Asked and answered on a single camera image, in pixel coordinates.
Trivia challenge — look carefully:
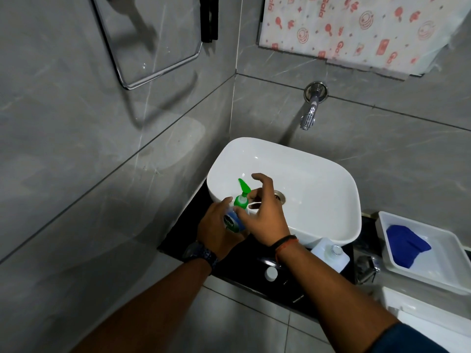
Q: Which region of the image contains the blue cloth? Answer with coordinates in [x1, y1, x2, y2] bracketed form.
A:
[386, 225, 432, 269]

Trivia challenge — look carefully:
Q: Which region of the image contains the white red-patterned curtain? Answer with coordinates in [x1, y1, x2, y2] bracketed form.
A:
[258, 0, 471, 79]

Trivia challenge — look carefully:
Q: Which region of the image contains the chrome wall tap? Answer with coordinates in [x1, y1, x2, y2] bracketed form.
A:
[300, 81, 328, 131]

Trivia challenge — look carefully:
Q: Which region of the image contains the black wall bracket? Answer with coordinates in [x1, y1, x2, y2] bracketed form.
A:
[199, 0, 220, 43]

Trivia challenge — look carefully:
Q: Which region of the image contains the white ceramic wash basin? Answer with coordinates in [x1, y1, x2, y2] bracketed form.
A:
[206, 137, 362, 249]

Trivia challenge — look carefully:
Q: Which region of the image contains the white plastic tray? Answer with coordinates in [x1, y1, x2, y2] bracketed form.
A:
[375, 211, 471, 295]

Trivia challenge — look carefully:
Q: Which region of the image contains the black counter slab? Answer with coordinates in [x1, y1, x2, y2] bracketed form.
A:
[157, 179, 383, 322]

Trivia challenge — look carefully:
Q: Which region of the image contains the black wristwatch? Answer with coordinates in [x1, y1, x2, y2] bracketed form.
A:
[182, 240, 220, 275]

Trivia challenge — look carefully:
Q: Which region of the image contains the chrome angle valve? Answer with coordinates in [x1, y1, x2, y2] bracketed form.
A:
[355, 255, 381, 285]

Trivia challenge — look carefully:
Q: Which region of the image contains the black and orange wrist thread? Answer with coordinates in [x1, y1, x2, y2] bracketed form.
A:
[272, 235, 299, 262]

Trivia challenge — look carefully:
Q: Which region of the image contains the person's right hand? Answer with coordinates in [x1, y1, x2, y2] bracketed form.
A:
[233, 173, 291, 247]

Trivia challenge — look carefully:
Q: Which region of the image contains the chrome towel ring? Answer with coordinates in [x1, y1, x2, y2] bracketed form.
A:
[90, 0, 203, 90]

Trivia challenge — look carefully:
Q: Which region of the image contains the green pump soap bottle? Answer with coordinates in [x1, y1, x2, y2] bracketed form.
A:
[223, 178, 262, 233]

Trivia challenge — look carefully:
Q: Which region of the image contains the person's left hand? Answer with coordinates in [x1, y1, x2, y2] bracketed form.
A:
[197, 197, 246, 261]

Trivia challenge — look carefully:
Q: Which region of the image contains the white toilet tank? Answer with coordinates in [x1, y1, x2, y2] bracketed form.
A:
[379, 285, 471, 353]

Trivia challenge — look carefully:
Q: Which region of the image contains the person's right forearm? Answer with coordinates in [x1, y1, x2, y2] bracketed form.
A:
[274, 240, 402, 353]

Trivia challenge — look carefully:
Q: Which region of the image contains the person's left forearm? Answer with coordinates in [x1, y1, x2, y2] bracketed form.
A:
[72, 253, 214, 353]

